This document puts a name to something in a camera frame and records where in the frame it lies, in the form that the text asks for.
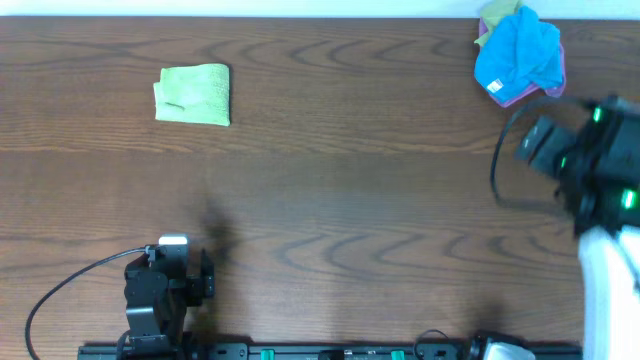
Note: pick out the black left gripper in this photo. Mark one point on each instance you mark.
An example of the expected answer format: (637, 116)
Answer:
(202, 284)

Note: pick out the blue microfiber cloth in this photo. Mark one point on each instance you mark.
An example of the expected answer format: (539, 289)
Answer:
(520, 55)

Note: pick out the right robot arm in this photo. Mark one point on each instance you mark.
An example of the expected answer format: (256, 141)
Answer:
(599, 179)

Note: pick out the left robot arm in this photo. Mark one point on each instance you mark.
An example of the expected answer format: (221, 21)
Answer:
(158, 293)

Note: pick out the purple crumpled cloth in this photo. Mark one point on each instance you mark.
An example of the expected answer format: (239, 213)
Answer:
(557, 85)

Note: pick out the olive green crumpled cloth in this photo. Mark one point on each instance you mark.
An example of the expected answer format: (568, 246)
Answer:
(492, 14)

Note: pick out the folded green cloth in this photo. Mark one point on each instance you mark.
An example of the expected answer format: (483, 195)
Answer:
(197, 94)

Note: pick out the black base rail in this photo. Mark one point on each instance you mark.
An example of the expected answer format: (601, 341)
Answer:
(241, 351)

